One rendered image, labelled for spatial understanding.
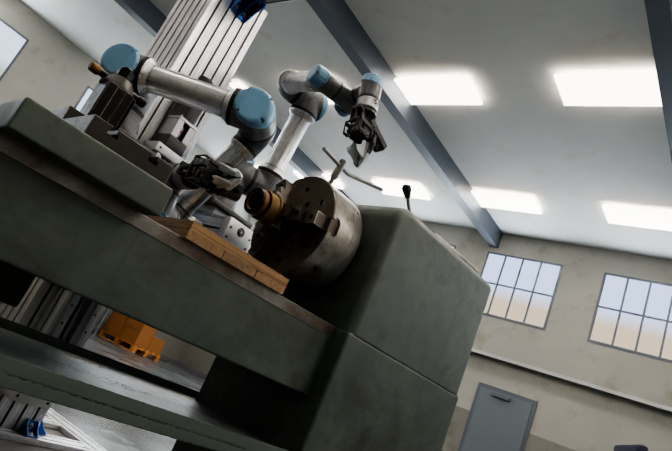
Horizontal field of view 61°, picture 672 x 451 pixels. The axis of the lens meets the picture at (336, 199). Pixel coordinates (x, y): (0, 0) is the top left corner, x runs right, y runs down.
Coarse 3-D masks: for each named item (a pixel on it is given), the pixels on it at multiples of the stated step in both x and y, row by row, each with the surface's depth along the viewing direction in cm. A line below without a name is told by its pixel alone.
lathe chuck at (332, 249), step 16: (304, 192) 163; (320, 192) 158; (336, 192) 156; (304, 208) 159; (320, 208) 154; (336, 208) 151; (352, 208) 159; (288, 224) 164; (352, 224) 155; (288, 240) 156; (304, 240) 152; (320, 240) 148; (336, 240) 150; (272, 256) 157; (288, 256) 152; (304, 256) 148; (320, 256) 148; (336, 256) 151; (288, 272) 150; (304, 272) 150; (320, 272) 151
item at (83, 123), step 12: (72, 120) 107; (84, 120) 102; (96, 120) 101; (84, 132) 99; (96, 132) 101; (108, 132) 107; (120, 132) 104; (108, 144) 102; (120, 144) 104; (132, 144) 106; (132, 156) 106; (144, 156) 107; (144, 168) 107; (156, 168) 109; (168, 168) 111
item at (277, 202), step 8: (256, 192) 151; (264, 192) 148; (248, 200) 151; (256, 200) 154; (264, 200) 147; (272, 200) 149; (280, 200) 152; (248, 208) 149; (256, 208) 147; (264, 208) 148; (272, 208) 149; (280, 208) 150; (256, 216) 150; (264, 216) 149; (272, 216) 150; (264, 224) 152
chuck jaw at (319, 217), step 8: (288, 208) 150; (296, 208) 151; (280, 216) 151; (288, 216) 150; (296, 216) 149; (304, 216) 150; (312, 216) 148; (320, 216) 148; (296, 224) 152; (304, 224) 150; (312, 224) 148; (320, 224) 148; (328, 224) 149; (336, 224) 151
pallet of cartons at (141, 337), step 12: (108, 324) 1325; (120, 324) 1307; (132, 324) 1291; (144, 324) 1273; (120, 336) 1293; (132, 336) 1274; (144, 336) 1277; (132, 348) 1255; (144, 348) 1282; (156, 348) 1312; (156, 360) 1313
